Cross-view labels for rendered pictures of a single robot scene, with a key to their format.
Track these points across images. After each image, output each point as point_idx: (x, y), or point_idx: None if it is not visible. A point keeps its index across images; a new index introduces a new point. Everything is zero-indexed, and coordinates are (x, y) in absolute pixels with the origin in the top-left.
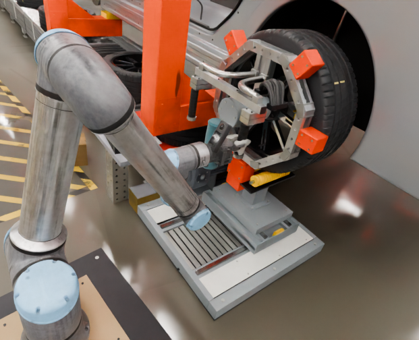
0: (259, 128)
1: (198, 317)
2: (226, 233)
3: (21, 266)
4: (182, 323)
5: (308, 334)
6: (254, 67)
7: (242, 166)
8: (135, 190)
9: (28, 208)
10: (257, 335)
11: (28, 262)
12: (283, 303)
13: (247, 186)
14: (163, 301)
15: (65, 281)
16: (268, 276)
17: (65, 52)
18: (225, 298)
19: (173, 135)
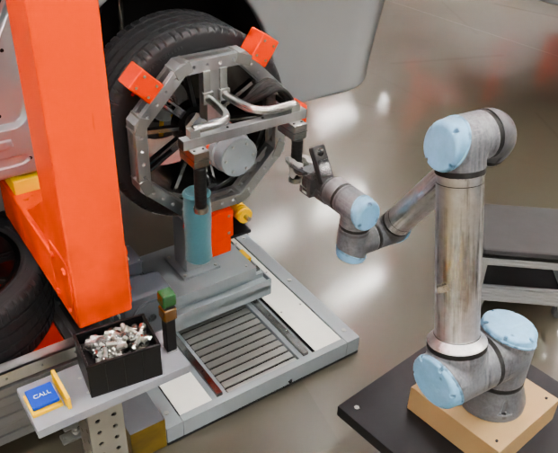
0: (155, 173)
1: (355, 366)
2: (225, 321)
3: (493, 353)
4: (367, 381)
5: (358, 278)
6: (204, 91)
7: (229, 214)
8: (139, 423)
9: (480, 300)
10: (367, 317)
11: (489, 347)
12: (323, 289)
13: (238, 230)
14: (339, 400)
15: (502, 314)
16: (301, 287)
17: (503, 116)
18: (341, 328)
19: (39, 324)
